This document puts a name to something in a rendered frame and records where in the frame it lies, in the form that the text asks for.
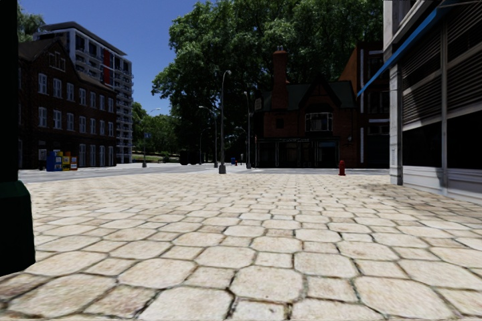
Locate grey street lamp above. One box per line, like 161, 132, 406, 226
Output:
242, 90, 252, 170
197, 105, 220, 169
218, 70, 232, 175

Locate red brick house with chimney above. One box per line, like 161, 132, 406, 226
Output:
252, 45, 361, 169

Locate trees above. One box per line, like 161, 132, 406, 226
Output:
151, 0, 384, 165
131, 102, 180, 156

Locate orange brick building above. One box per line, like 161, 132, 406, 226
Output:
339, 42, 390, 169

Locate white balcony apartment building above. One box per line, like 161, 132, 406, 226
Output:
33, 21, 134, 165

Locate blue newspaper box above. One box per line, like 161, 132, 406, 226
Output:
46, 150, 64, 173

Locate red brick building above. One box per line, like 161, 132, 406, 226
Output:
17, 38, 118, 170

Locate pale concrete building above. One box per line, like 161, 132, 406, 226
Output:
357, 0, 482, 209

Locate dark green pole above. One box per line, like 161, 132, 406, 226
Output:
0, 0, 37, 280

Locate tree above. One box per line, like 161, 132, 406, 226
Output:
17, 3, 47, 43

